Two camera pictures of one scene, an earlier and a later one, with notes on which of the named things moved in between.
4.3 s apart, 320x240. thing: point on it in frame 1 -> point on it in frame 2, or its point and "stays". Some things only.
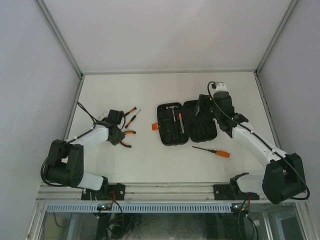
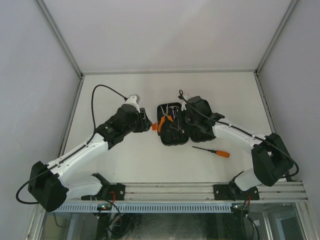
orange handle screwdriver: [218, 153] stays
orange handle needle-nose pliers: [126, 132] -> [165, 115]
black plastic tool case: [178, 124] stays
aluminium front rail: [140, 191] stays
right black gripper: [204, 100] -> [187, 109]
